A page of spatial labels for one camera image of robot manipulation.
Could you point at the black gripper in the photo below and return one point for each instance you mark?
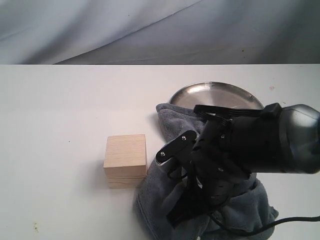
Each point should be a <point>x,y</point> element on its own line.
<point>211,169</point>

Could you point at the grey-blue fleece towel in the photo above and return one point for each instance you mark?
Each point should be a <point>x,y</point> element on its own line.
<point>248,209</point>

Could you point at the light wooden cube block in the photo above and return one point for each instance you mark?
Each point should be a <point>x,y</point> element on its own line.
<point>125,163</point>

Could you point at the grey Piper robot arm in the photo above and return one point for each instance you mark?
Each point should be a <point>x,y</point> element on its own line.
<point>233,144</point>

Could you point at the round stainless steel plate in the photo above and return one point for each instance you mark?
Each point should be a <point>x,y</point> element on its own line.
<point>215,94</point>

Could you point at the white backdrop cloth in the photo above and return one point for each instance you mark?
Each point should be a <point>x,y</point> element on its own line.
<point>159,32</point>

